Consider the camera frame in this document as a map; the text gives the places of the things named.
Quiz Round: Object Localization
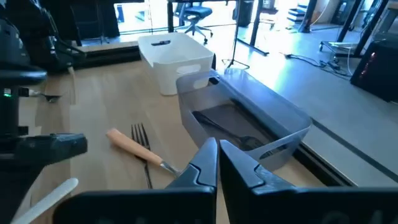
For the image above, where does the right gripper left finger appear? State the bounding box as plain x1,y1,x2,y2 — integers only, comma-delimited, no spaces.
52,138,218,224

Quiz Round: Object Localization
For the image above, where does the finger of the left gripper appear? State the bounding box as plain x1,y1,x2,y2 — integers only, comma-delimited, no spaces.
0,164,43,224

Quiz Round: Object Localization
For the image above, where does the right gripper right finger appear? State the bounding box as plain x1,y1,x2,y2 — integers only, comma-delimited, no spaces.
219,139,398,224

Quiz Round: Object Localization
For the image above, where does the white-handled metal fork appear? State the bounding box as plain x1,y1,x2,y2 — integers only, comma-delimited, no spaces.
10,177,80,224
29,90,62,104

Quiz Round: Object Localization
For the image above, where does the black metal fork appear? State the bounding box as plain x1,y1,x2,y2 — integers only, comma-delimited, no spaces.
192,110,265,152
130,123,154,190

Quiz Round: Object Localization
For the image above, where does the orange-handled metal fork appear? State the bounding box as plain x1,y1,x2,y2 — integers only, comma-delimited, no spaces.
105,128,183,178

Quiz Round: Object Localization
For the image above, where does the grey translucent plastic bin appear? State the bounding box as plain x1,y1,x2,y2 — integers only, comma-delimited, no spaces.
175,68,313,172

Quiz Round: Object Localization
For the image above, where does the white plastic bin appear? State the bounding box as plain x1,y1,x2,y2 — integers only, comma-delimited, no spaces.
137,32,216,96

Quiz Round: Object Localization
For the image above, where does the black tripod stand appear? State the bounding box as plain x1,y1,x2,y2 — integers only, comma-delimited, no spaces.
222,0,251,70

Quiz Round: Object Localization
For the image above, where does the black computer case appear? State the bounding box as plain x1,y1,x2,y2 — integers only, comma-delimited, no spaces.
349,39,398,103

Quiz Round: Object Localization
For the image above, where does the blue office chair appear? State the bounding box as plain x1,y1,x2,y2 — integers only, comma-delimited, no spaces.
175,2,215,44

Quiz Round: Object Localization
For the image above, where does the black waste bin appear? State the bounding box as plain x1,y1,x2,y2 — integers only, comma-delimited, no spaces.
238,0,256,27

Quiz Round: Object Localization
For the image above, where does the black floor cable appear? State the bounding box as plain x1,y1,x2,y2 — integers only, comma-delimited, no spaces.
281,51,352,78

